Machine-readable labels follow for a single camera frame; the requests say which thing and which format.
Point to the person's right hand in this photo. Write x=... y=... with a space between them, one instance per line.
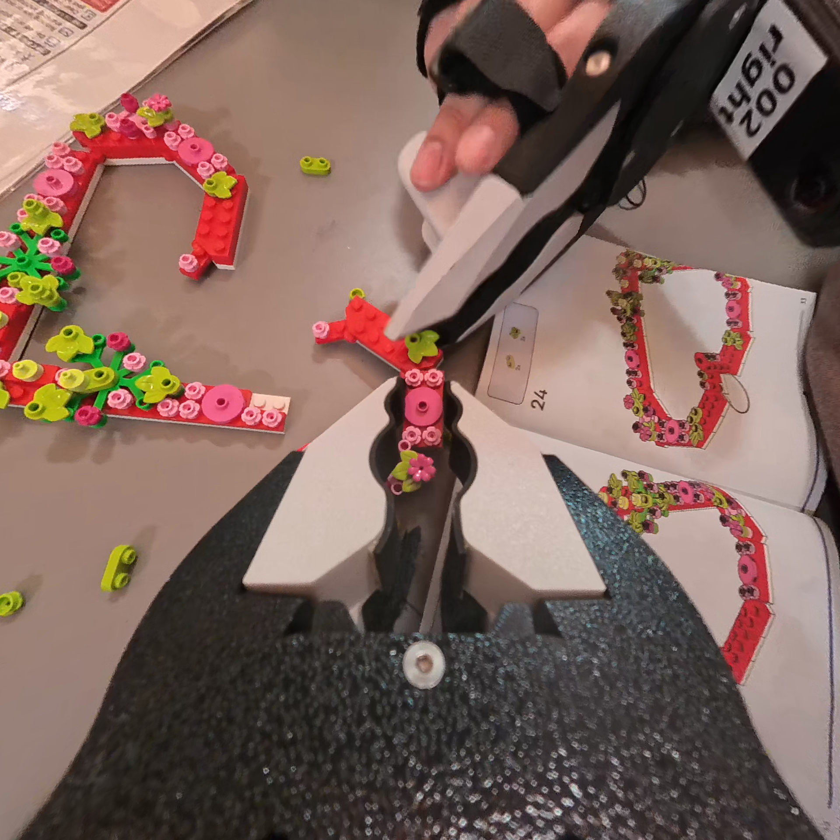
x=459 y=141

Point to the newspaper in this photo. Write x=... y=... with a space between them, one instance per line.
x=98 y=72

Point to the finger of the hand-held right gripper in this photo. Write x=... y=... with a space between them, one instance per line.
x=459 y=256
x=571 y=170

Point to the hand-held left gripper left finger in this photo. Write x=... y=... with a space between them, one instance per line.
x=308 y=525

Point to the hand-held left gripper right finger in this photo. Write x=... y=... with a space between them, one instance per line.
x=525 y=525

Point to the lego instruction booklet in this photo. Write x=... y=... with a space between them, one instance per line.
x=774 y=367

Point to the person's brown clothing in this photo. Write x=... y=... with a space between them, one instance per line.
x=825 y=407

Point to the large red lego flower frame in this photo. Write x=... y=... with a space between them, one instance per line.
x=220 y=216

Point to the red lego segment pink flowers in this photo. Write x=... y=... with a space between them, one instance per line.
x=423 y=407

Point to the small lime lego plate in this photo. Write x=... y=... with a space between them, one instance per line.
x=10 y=602
x=119 y=568
x=315 y=165

